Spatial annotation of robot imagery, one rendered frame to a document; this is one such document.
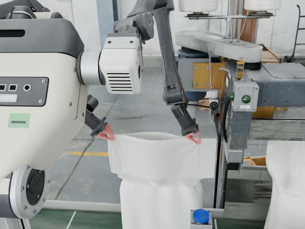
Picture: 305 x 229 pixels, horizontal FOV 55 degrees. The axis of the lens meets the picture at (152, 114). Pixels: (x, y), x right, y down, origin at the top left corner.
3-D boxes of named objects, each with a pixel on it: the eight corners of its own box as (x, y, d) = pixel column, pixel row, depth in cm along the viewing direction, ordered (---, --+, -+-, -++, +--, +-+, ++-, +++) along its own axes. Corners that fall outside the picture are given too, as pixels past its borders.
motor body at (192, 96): (177, 102, 150) (177, 53, 140) (178, 92, 164) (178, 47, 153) (207, 103, 148) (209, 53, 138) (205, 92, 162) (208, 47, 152)
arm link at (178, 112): (167, 108, 121) (179, 103, 118) (170, 102, 127) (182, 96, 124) (175, 122, 123) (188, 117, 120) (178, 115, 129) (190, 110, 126)
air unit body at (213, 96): (208, 125, 129) (210, 92, 123) (207, 121, 133) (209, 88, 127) (218, 126, 129) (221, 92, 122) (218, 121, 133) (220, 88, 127)
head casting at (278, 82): (227, 149, 111) (234, 72, 99) (220, 121, 133) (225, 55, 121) (311, 151, 107) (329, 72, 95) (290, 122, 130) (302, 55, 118)
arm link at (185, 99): (161, 93, 120) (181, 89, 117) (167, 83, 130) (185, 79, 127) (169, 119, 124) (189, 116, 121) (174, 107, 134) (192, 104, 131)
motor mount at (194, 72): (177, 92, 143) (177, 59, 137) (178, 87, 149) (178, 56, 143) (237, 92, 140) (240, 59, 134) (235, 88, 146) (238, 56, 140)
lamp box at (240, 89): (233, 111, 99) (235, 86, 96) (231, 106, 104) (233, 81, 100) (256, 111, 99) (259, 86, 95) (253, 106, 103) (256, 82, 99)
